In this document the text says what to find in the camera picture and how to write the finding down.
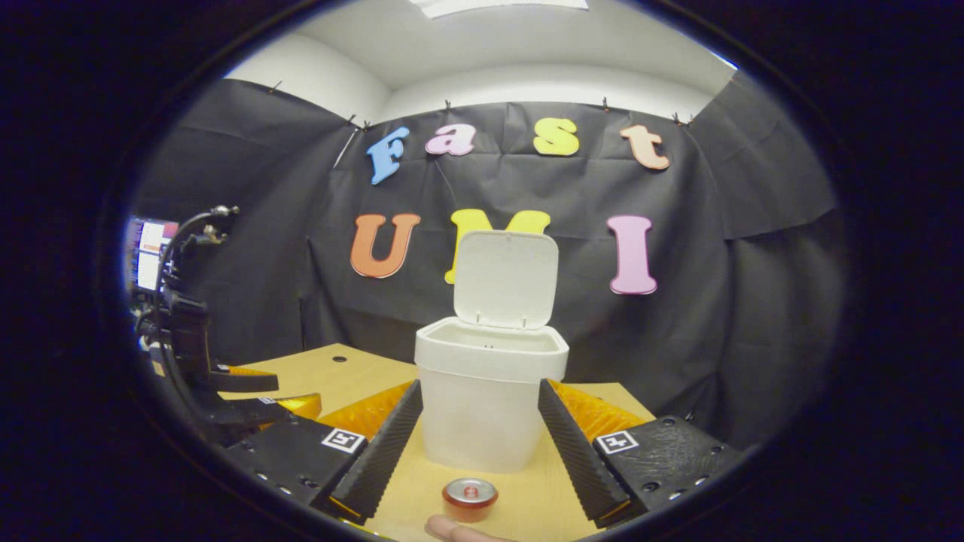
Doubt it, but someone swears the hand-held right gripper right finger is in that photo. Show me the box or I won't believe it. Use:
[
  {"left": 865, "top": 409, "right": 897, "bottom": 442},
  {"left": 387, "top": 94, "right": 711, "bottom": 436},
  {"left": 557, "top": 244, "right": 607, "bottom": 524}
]
[{"left": 537, "top": 379, "right": 743, "bottom": 529}]

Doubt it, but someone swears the white desktop garbage bin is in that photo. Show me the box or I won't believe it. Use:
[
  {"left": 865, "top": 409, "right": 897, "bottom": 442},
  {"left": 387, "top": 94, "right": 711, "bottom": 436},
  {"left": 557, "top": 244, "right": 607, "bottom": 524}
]
[{"left": 414, "top": 230, "right": 570, "bottom": 475}]

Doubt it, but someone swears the large ceiling light panel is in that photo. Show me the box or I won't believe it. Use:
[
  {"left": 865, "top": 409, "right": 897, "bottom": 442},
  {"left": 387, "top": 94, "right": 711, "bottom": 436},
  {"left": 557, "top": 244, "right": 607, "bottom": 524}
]
[{"left": 410, "top": 0, "right": 590, "bottom": 20}]

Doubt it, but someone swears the wooden desktop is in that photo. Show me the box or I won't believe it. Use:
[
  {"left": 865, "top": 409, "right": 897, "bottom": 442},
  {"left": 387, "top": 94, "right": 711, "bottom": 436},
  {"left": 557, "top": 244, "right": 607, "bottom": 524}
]
[{"left": 154, "top": 343, "right": 656, "bottom": 542}]

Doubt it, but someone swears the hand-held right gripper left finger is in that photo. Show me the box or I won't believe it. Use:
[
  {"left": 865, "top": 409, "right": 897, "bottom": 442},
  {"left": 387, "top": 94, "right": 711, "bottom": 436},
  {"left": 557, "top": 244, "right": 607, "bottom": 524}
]
[{"left": 224, "top": 379, "right": 424, "bottom": 526}]

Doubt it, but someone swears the red pop can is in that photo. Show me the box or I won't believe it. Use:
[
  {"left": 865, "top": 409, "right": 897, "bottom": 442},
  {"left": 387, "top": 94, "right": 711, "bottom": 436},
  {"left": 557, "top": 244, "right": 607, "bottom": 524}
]
[{"left": 441, "top": 477, "right": 499, "bottom": 524}]

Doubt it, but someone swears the computer monitor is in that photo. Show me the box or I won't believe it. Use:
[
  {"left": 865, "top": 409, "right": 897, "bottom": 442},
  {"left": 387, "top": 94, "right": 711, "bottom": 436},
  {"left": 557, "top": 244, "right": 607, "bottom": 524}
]
[{"left": 127, "top": 218, "right": 180, "bottom": 294}]

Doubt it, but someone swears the black backdrop cloth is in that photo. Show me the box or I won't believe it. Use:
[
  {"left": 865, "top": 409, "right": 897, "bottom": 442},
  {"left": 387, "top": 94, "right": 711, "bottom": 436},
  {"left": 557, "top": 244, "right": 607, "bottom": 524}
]
[{"left": 132, "top": 72, "right": 848, "bottom": 452}]

